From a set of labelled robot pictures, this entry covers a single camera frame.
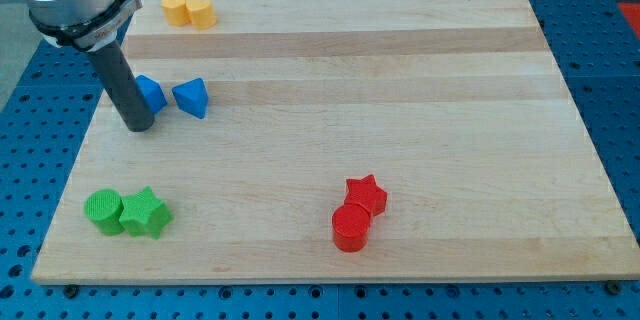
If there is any yellow pentagon block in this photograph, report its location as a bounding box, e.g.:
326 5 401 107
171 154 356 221
161 0 190 26

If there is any yellow heart block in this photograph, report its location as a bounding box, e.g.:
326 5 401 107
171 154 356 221
185 0 217 30

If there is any red cylinder block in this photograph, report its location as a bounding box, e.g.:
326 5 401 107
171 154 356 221
332 204 370 252

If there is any blue cube block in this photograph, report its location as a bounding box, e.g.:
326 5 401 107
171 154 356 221
136 75 167 114

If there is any green star block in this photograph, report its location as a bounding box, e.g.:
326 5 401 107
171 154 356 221
119 187 173 240

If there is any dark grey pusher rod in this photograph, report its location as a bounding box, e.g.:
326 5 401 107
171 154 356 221
86 40 155 132

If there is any red star block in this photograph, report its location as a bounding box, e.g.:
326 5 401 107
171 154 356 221
344 174 388 218

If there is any wooden board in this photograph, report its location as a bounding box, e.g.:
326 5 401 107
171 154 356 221
32 0 639 285

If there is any green cylinder block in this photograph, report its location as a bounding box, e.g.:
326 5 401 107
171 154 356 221
84 189 124 236

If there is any blue triangle block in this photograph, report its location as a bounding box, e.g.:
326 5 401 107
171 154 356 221
172 78 209 119

